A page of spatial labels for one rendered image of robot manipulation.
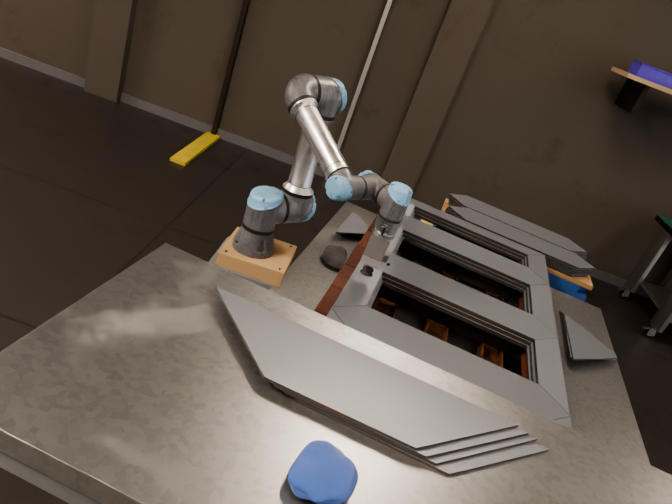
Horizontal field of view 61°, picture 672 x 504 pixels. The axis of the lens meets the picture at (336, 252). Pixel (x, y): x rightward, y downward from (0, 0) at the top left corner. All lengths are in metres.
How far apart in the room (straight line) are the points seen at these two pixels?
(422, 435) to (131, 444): 0.49
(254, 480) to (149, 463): 0.15
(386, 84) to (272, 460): 4.29
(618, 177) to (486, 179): 1.09
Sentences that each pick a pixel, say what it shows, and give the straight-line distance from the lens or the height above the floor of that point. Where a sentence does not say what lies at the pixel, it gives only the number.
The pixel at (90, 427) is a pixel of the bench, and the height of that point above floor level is 1.05.
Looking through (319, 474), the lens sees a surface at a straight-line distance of 0.92.
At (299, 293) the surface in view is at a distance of 2.05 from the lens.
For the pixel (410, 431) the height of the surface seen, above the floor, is 1.07.
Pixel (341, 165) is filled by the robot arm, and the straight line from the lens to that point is 1.74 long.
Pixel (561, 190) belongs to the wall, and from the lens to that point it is 5.36.
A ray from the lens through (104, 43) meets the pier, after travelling 5.52.
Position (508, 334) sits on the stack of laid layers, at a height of 0.84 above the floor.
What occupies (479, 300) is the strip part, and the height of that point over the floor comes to 0.86.
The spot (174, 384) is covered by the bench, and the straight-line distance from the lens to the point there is 1.02.
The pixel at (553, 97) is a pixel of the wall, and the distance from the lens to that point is 5.13.
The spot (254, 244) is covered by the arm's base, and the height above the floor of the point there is 0.78.
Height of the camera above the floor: 1.74
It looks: 26 degrees down
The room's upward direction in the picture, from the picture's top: 21 degrees clockwise
